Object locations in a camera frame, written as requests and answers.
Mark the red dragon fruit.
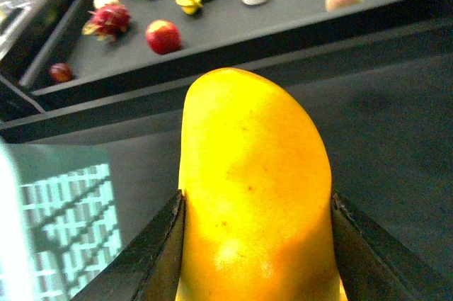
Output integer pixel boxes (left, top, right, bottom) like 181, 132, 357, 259
81, 4, 131, 40

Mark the black fruit tray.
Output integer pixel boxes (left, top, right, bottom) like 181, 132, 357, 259
21, 0, 428, 110

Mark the glass freezer case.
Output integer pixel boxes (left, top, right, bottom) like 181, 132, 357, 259
1, 0, 72, 79

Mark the red apple on tray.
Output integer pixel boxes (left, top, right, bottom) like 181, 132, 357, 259
145, 20, 182, 55

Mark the yellow starfruit front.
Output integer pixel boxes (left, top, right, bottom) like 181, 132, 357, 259
176, 0, 202, 15

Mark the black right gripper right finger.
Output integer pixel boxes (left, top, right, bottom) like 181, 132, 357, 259
331, 192, 452, 300

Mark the yellow mango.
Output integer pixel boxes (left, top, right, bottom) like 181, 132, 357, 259
176, 68, 345, 300

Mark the dark red plum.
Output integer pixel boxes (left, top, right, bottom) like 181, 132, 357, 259
49, 63, 74, 83

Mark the light blue plastic basket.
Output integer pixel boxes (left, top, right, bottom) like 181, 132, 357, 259
0, 137, 123, 301

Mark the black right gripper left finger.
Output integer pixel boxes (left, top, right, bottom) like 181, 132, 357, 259
72, 191, 185, 301

